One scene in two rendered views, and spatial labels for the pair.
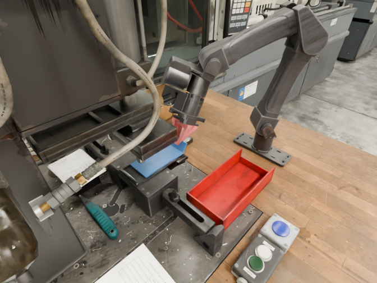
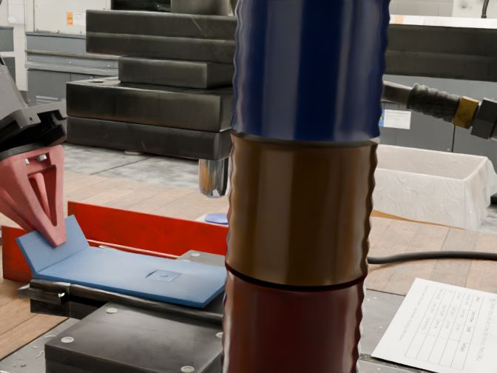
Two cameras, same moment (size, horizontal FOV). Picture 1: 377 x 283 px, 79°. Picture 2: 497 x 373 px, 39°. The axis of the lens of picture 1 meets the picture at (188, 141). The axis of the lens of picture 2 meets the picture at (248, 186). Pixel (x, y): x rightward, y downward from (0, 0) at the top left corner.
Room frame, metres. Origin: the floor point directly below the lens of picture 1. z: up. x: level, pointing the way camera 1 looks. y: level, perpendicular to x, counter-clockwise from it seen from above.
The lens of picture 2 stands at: (0.60, 0.57, 1.18)
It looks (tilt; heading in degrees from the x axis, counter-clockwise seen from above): 14 degrees down; 247
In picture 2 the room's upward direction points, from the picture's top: 3 degrees clockwise
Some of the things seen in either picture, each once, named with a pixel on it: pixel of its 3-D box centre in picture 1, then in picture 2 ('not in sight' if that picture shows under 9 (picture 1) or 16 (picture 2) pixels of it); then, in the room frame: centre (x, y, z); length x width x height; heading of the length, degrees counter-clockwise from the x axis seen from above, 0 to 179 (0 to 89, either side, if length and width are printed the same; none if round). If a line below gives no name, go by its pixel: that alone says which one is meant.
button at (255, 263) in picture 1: (255, 264); not in sight; (0.22, -0.14, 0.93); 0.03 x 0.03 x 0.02
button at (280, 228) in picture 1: (280, 229); (220, 223); (0.30, -0.22, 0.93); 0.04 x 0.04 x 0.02
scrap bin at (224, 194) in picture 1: (232, 186); (134, 254); (0.43, -0.12, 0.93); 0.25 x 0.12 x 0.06; 136
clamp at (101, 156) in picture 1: (100, 151); not in sight; (0.56, 0.28, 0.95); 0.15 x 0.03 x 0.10; 46
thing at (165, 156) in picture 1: (159, 154); (129, 256); (0.48, 0.08, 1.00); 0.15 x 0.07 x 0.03; 136
